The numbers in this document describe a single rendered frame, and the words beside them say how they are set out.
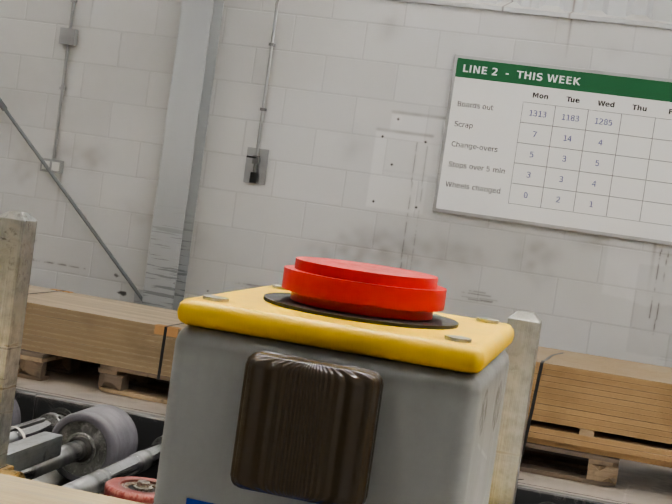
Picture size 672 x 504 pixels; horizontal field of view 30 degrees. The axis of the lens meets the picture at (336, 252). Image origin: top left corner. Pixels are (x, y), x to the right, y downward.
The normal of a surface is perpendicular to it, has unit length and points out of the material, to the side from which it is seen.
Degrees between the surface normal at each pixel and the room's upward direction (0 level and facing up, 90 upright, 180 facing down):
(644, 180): 90
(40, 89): 90
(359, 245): 90
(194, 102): 90
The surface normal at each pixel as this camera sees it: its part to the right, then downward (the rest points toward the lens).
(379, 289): 0.12, 0.07
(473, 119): -0.23, 0.02
